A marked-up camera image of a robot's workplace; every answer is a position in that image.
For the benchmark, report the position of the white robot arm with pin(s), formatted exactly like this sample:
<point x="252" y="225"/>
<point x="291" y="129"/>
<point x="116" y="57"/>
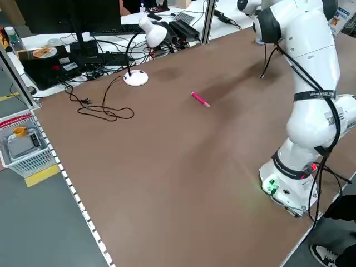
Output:
<point x="306" y="55"/>

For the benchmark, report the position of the white book blue print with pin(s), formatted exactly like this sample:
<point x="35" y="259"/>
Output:
<point x="340" y="25"/>

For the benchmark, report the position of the pink marker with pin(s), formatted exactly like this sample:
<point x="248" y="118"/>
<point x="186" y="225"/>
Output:
<point x="200" y="99"/>

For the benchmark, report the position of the white desk lamp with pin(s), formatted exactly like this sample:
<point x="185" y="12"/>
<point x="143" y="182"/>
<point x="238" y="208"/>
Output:
<point x="155" y="33"/>

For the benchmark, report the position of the black power supply box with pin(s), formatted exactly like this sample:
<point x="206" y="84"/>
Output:
<point x="183" y="29"/>

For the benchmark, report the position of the perforated grey plate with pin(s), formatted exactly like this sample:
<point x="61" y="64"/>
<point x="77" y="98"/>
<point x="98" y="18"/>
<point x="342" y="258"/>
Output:
<point x="185" y="17"/>

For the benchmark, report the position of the white toothed edge strip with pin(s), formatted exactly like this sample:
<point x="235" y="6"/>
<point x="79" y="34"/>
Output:
<point x="71" y="185"/>

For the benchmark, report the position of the black remote control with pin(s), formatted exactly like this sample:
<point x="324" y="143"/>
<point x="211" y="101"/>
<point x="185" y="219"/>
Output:
<point x="154" y="16"/>

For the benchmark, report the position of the black keyboard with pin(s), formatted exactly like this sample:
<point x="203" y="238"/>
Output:
<point x="119" y="28"/>

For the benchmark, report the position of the black power adapter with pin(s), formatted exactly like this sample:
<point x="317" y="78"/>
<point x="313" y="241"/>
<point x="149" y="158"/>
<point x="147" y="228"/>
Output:
<point x="222" y="16"/>

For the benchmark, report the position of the hand sanitizer bottle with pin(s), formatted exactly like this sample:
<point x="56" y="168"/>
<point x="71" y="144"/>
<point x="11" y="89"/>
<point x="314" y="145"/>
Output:
<point x="142" y="8"/>

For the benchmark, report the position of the small black remote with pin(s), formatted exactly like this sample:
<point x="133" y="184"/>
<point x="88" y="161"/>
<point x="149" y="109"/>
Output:
<point x="34" y="140"/>

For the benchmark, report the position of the white plastic basket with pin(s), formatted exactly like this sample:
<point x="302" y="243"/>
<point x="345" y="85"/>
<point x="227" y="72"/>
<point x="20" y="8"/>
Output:
<point x="30" y="164"/>

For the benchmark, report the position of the black equipment case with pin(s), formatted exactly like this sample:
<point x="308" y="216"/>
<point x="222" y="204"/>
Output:
<point x="41" y="69"/>

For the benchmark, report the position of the tape roll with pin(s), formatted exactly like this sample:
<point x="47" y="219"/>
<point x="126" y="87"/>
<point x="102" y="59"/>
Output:
<point x="28" y="90"/>

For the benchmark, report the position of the grey scale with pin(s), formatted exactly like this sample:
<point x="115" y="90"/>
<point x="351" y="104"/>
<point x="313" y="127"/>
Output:
<point x="22" y="146"/>

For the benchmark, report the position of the disc with orange print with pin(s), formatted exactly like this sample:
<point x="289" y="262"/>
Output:
<point x="43" y="52"/>

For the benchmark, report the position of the yellow cup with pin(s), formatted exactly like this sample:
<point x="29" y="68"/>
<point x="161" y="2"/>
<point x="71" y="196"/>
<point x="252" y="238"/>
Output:
<point x="19" y="133"/>

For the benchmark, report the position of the black monitor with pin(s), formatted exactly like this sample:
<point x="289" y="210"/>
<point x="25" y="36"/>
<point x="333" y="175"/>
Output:
<point x="69" y="14"/>

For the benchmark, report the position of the person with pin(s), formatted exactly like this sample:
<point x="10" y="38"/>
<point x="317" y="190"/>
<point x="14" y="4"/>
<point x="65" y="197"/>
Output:
<point x="342" y="205"/>

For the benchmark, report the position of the clear bottle white cap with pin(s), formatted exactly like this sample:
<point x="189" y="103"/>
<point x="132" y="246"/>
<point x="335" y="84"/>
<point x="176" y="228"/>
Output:
<point x="12" y="39"/>

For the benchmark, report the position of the metal frame post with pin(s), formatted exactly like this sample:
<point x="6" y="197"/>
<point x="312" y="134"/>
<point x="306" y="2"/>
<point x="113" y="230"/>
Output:
<point x="208" y="22"/>

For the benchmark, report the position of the aluminium frame leg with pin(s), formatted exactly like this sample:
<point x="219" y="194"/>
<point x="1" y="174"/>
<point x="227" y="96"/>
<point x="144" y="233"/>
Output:
<point x="20" y="80"/>

